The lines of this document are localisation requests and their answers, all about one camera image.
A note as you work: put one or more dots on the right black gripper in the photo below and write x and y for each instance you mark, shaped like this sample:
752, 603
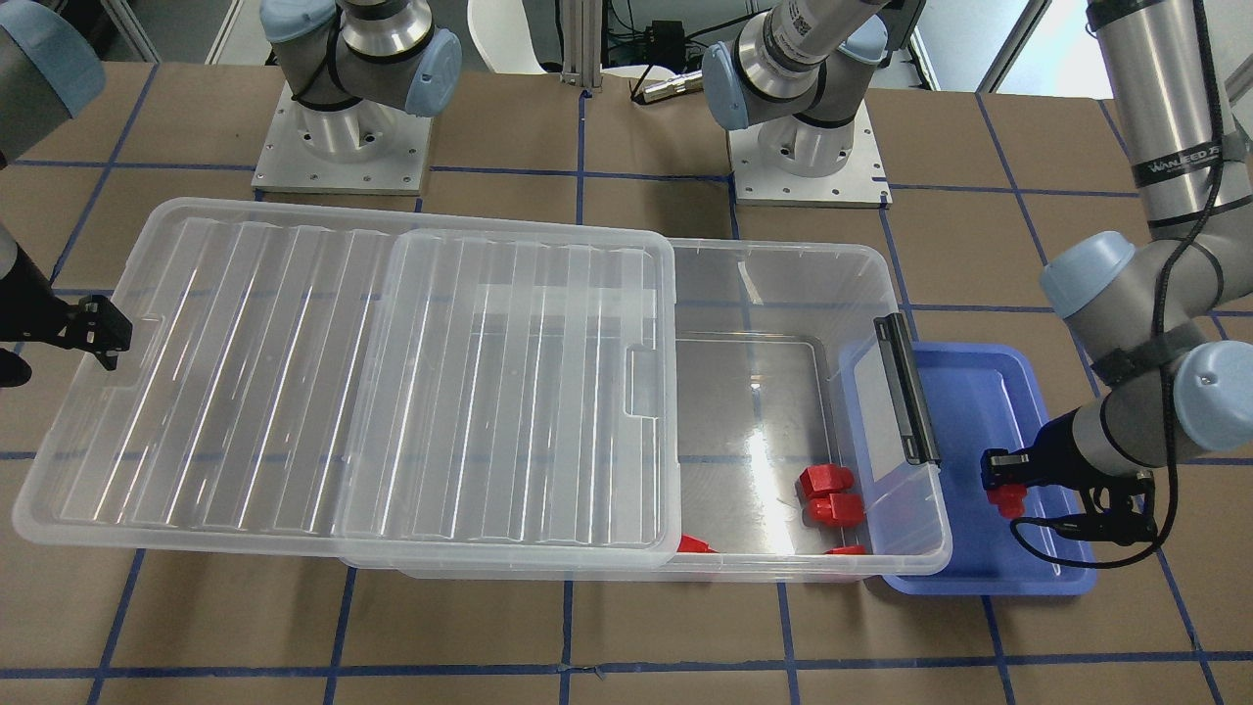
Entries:
27, 305

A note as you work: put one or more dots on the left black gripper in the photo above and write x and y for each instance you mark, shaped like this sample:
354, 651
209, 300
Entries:
1050, 449

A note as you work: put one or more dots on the red block from tray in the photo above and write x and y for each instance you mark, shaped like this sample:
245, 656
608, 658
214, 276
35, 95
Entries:
1009, 500

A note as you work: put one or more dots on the clear plastic box lid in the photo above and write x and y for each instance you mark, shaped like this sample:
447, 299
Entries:
225, 425

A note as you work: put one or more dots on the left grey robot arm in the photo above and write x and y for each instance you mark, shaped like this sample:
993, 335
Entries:
1172, 393

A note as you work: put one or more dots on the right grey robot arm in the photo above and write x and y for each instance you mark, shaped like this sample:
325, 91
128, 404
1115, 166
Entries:
335, 55

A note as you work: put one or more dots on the clear plastic storage box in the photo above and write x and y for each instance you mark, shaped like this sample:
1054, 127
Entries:
783, 411

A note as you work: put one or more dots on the red block box centre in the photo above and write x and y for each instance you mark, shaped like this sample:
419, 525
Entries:
692, 545

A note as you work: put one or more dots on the red block middle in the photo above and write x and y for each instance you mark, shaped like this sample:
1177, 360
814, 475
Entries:
824, 479

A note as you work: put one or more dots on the black box latch handle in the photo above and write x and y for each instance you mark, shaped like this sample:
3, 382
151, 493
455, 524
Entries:
908, 400

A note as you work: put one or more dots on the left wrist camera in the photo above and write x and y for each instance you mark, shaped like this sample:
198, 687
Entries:
1106, 515

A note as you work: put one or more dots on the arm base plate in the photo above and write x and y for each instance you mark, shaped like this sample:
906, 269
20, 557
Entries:
365, 149
788, 163

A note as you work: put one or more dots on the aluminium frame post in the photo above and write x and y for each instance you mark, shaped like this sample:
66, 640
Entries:
581, 36

